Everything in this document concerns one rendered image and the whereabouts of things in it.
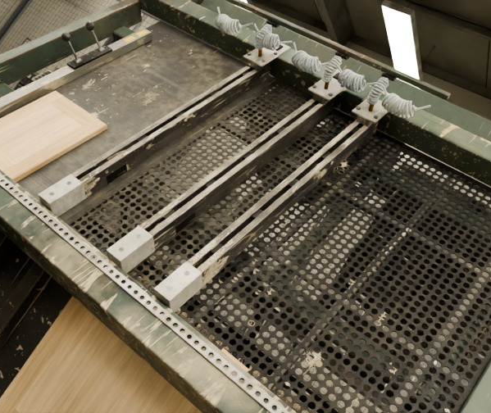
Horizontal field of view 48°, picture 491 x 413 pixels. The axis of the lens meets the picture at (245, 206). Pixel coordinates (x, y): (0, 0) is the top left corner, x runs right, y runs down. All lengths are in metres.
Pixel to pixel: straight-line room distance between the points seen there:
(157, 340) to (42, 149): 0.90
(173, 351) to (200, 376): 0.10
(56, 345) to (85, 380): 0.16
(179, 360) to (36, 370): 0.65
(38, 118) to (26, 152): 0.19
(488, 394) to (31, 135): 1.66
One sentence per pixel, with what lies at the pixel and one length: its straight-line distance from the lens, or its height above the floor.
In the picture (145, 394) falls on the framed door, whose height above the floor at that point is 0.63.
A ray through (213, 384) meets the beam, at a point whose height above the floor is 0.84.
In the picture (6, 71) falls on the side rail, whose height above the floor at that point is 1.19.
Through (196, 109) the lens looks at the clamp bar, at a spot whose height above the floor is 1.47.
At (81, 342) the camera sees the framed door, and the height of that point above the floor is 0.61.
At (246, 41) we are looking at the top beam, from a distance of 2.41.
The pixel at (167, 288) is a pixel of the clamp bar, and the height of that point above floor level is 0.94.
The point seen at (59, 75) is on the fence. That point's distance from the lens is 2.38.
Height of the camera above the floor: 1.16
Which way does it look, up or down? 3 degrees up
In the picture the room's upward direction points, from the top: 35 degrees clockwise
